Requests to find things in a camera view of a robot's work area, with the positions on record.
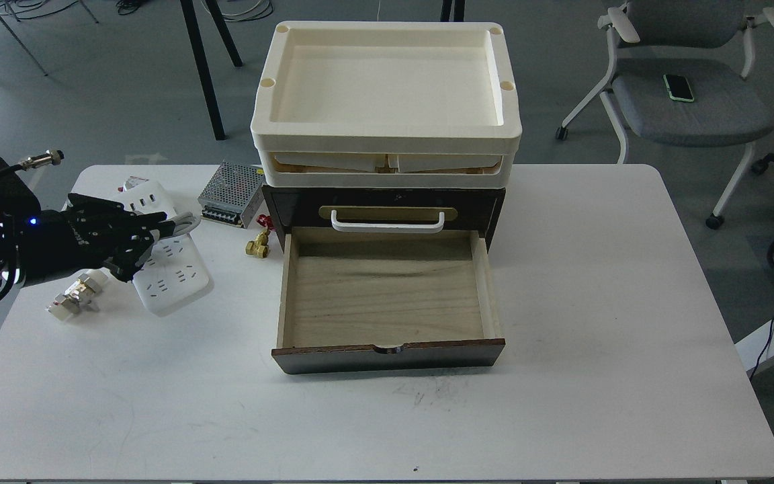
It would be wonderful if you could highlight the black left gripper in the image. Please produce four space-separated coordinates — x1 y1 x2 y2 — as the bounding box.
0 193 168 287

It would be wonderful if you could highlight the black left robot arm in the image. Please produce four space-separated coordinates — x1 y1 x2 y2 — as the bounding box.
0 149 177 301

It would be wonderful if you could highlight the open wooden drawer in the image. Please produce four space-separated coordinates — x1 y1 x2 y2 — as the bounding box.
271 227 506 374

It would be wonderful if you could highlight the cream plastic tray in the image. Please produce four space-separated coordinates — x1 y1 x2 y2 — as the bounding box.
250 21 522 189

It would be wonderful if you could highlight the brass valve red handle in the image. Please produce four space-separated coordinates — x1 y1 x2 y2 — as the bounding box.
245 214 275 259

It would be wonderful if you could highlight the metal mesh power supply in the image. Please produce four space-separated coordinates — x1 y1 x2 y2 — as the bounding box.
198 161 266 229

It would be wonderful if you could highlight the green-cased smartphone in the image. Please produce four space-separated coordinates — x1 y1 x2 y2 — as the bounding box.
662 73 696 102

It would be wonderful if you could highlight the white power strip with cable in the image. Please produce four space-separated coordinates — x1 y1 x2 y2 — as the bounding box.
117 180 213 317

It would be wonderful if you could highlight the grey office chair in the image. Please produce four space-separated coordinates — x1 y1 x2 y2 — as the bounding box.
556 1 774 230

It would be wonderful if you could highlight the black table leg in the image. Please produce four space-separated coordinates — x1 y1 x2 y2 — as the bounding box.
179 0 244 140

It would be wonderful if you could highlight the white silver pipe fitting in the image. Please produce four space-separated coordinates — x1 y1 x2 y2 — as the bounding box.
46 269 110 321

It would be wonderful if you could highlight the white red circuit breaker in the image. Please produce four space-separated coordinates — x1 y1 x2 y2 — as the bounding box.
118 177 148 193

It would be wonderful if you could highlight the white drawer handle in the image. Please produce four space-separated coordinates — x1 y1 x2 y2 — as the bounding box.
331 209 447 234

